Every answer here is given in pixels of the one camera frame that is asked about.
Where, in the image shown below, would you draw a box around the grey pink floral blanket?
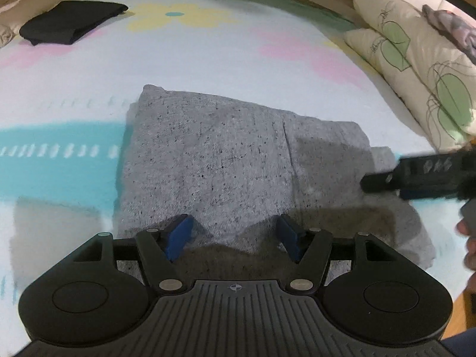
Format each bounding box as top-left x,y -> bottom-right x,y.
422,4 -> 476,64

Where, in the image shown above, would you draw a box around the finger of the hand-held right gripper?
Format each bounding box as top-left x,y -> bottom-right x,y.
361,154 -> 465,195
400,189 -> 464,201

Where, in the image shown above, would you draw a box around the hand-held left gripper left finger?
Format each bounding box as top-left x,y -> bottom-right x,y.
71,214 -> 195,296

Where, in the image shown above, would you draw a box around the beige cloth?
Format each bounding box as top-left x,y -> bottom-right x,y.
0,4 -> 18,48

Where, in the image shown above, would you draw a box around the black folded cloth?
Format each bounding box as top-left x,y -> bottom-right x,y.
19,1 -> 129,46

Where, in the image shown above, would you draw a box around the pastel floral bed sheet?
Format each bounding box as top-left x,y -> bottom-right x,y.
0,0 -> 476,346

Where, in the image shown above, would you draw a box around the upper cream leaf-print pillow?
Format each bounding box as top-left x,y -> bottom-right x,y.
344,0 -> 476,153

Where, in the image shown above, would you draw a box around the person's blue clothing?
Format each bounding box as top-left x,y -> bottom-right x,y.
442,326 -> 476,357

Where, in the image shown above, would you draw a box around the grey pants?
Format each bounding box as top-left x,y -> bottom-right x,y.
113,84 -> 436,287

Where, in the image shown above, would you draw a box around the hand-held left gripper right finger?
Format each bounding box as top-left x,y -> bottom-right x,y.
277,214 -> 399,296

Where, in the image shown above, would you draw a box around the person's right hand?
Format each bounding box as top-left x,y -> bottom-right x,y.
457,200 -> 476,271

